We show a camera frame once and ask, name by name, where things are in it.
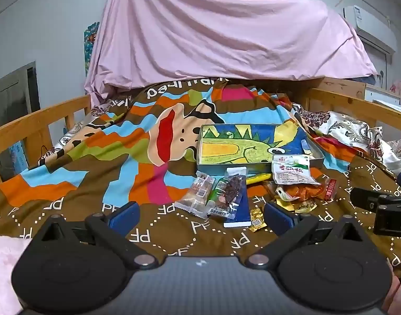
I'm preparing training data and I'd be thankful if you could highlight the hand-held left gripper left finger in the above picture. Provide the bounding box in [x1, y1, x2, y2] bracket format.
[33, 201, 158, 270]

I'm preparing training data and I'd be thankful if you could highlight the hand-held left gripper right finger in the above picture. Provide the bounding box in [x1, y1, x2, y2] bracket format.
[246, 201, 366, 269]

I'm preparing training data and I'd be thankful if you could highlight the gold candy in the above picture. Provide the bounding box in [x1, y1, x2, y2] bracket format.
[250, 207, 267, 232]
[274, 197, 296, 211]

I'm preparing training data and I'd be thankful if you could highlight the orange meat snack packet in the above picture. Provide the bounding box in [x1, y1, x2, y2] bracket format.
[268, 177, 339, 204]

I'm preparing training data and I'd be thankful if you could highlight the dark blue snack packet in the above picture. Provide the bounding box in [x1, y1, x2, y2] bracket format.
[223, 193, 252, 228]

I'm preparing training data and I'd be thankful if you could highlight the yellow snack packet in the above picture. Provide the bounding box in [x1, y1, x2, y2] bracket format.
[246, 172, 274, 185]

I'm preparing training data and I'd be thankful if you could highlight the white snack pouch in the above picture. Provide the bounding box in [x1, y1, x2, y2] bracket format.
[272, 154, 321, 186]

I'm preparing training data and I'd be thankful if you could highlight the clear dried date packet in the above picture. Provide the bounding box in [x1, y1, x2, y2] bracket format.
[208, 167, 246, 220]

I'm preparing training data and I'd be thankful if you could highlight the clear cereal bar packet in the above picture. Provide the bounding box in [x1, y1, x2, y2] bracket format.
[174, 172, 217, 219]

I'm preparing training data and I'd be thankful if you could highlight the tin box with dinosaur drawing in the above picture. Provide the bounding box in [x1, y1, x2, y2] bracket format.
[197, 123, 326, 175]

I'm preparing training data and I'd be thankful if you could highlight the printed colourful blanket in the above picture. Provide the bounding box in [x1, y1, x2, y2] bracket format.
[0, 78, 401, 279]

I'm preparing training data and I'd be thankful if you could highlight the floral quilt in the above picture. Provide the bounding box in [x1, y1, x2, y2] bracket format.
[292, 101, 401, 175]

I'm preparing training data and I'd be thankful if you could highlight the person's bare leg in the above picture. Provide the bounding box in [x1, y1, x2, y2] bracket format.
[382, 262, 401, 315]

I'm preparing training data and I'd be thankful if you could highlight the pink fluffy cloth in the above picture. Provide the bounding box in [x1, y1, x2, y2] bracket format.
[0, 236, 34, 315]

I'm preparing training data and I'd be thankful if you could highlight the white air conditioner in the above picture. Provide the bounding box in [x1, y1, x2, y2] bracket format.
[342, 5, 398, 52]

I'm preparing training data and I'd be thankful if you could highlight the pink bed sheet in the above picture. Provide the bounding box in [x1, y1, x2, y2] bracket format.
[84, 0, 379, 106]

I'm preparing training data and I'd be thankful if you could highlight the wall poster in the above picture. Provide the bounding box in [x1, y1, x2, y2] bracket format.
[84, 22, 100, 77]

